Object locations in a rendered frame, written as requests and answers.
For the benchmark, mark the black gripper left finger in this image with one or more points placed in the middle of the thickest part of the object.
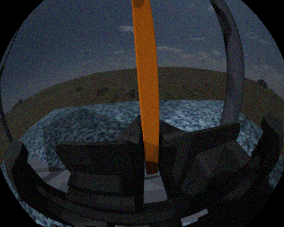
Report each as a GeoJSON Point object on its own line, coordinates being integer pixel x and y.
{"type": "Point", "coordinates": [124, 156]}

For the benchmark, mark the white hoop with orange handle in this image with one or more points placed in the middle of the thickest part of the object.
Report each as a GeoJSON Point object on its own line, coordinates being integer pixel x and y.
{"type": "Point", "coordinates": [148, 80]}

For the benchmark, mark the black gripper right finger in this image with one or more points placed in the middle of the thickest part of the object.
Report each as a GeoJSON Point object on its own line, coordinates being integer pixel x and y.
{"type": "Point", "coordinates": [177, 150]}

